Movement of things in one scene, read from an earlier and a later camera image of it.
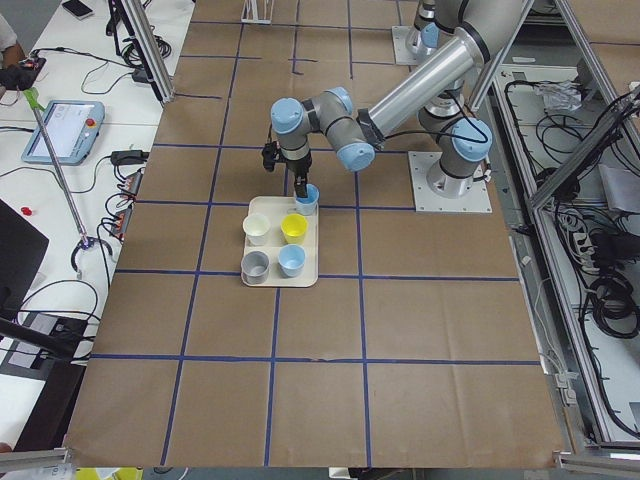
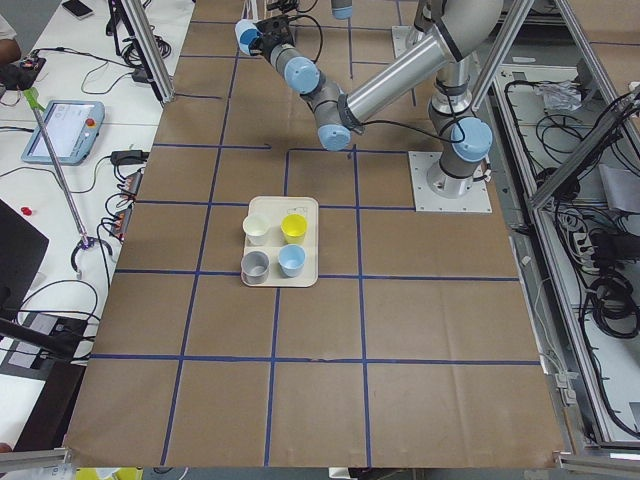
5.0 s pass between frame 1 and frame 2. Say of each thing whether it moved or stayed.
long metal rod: stayed
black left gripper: moved
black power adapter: stayed
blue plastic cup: moved
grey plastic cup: stayed
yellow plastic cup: stayed
